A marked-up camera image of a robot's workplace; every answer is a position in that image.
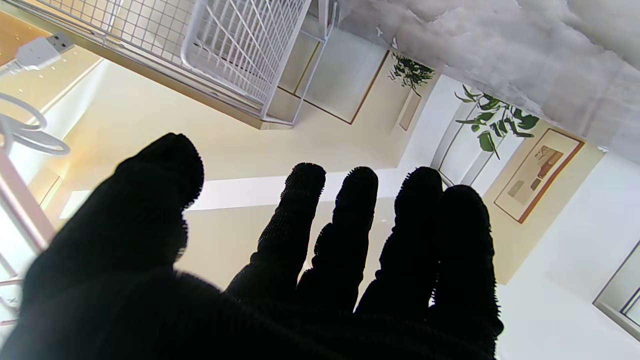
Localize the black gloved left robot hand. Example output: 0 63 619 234
0 132 503 360

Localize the white wire drawer basket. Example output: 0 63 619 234
181 0 315 108

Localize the small beige framed picture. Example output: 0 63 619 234
398 90 424 132

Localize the small green plant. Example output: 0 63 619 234
389 51 437 97

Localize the large leafy green plant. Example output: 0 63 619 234
454 84 542 161

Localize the framed beige abstract picture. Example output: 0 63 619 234
493 127 586 225

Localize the wooden top wire organizer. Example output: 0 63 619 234
0 0 343 131

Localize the white USB keyboard cable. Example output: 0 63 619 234
0 31 77 157

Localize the white panel brown frame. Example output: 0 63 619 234
277 27 392 126

